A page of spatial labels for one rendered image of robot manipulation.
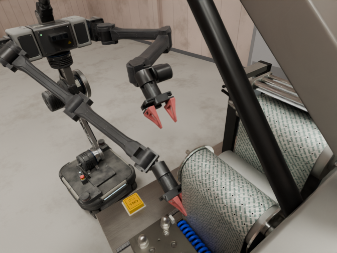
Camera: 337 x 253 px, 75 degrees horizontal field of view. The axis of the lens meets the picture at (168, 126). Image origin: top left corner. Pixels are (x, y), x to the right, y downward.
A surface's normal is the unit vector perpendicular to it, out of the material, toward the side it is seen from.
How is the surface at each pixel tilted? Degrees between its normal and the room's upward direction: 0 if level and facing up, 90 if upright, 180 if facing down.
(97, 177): 0
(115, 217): 0
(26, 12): 90
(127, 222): 0
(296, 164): 92
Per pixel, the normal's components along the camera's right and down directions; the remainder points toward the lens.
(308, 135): -0.59, -0.33
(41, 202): -0.05, -0.79
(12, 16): 0.70, 0.40
